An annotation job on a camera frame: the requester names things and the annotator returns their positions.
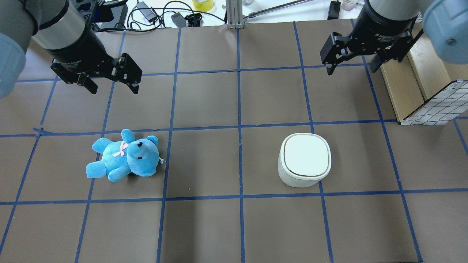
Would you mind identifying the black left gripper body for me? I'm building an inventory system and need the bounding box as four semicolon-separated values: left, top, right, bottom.
46;28;113;79

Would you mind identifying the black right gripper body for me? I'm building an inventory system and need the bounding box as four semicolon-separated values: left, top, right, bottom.
350;7;414;55

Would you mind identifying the white trash can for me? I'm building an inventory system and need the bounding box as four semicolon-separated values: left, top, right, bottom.
278;133;332;188

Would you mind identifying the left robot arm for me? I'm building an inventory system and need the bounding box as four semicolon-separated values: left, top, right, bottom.
0;0;142;98

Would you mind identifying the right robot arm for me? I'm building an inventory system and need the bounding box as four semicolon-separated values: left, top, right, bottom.
320;0;468;75

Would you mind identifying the wooden shelf box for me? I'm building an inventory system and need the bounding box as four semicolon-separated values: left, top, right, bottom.
381;35;468;123

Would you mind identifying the black small device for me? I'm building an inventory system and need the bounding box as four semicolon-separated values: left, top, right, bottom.
327;0;341;20

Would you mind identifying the blue teddy bear plush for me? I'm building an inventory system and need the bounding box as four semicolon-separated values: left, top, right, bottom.
86;129;164;182

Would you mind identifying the metal rod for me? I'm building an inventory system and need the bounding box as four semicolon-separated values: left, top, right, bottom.
243;0;310;22

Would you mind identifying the yellow tape roll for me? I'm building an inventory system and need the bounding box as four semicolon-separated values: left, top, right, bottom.
192;0;215;12

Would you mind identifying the black cable bundle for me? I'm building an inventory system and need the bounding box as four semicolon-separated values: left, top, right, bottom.
95;0;227;33

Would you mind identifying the white wire grid panel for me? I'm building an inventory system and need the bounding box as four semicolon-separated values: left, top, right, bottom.
400;80;468;126

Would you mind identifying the aluminium frame post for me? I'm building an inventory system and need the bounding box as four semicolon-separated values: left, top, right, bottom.
225;0;245;29

